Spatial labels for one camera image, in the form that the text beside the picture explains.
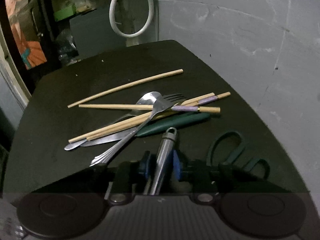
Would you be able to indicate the steel fork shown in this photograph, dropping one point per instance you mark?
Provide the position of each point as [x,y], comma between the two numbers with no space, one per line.
[161,104]

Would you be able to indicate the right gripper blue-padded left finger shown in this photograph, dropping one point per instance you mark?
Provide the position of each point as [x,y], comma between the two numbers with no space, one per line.
[130,179]

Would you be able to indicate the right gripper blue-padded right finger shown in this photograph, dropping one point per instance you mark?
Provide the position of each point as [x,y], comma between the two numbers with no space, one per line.
[192,179]

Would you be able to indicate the green box on shelf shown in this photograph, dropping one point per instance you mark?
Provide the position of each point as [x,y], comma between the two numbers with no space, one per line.
[65,12]

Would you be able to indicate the green handled knife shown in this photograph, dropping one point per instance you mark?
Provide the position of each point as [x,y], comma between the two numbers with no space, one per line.
[155,128]

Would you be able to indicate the steel handled peeler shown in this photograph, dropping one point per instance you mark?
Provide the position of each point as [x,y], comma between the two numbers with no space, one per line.
[166,147]

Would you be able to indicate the plain wooden chopstick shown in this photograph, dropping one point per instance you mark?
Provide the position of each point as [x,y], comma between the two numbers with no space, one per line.
[128,85]
[134,121]

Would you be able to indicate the black handled scissors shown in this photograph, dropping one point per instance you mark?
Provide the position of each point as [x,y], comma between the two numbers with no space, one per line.
[235,153]

